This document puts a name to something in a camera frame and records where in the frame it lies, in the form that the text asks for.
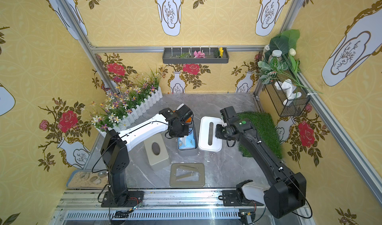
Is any blue tissue paper pack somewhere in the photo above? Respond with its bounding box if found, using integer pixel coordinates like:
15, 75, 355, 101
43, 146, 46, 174
177, 130, 197, 151

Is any white tissue box lid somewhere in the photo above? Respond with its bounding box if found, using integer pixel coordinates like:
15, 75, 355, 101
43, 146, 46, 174
199, 116, 223, 152

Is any grey tissue box base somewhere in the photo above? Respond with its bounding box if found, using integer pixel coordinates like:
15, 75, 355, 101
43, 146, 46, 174
178, 132, 198, 156

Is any beige tissue box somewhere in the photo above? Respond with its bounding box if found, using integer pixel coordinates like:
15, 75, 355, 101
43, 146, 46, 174
144, 134, 171, 171

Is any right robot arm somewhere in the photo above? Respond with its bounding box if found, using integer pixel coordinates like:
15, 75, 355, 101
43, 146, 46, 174
215, 106, 307, 219

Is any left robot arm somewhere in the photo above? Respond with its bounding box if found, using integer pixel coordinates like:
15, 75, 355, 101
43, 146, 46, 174
100, 104, 194, 207

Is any green artificial grass mat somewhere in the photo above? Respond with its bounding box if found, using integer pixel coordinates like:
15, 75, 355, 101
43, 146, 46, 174
238, 112, 283, 159

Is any white fence flower planter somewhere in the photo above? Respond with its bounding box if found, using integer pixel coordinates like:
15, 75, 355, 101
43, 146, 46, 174
91, 70, 163, 133

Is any pink artificial flower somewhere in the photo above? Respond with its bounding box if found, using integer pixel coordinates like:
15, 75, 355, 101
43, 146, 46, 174
194, 50, 206, 59

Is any white cloth in basket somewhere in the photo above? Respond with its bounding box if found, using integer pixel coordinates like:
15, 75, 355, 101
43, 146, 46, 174
274, 79, 302, 106

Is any yellow artificial flower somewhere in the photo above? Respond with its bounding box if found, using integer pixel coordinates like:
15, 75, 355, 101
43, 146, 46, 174
218, 47, 224, 58

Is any green artificial leaf plant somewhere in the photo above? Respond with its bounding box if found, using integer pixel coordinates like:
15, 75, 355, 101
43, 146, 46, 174
258, 29, 319, 94

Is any sand tray with stones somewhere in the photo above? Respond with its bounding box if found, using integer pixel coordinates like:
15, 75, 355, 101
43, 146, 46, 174
66, 170, 108, 189

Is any olive green frame tray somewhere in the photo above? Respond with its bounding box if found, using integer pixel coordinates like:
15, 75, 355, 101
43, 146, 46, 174
169, 163, 206, 188

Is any grey wall shelf tray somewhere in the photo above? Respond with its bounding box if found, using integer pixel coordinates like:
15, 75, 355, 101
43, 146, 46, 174
162, 46, 230, 64

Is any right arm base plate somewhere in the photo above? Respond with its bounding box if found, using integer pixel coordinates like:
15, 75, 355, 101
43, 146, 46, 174
218, 190, 264, 207

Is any black wire wall basket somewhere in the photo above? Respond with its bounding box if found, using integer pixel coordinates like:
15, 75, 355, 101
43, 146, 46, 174
266, 74, 310, 117

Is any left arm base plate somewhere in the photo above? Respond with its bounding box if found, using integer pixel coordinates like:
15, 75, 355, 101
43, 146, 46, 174
101, 191, 144, 208

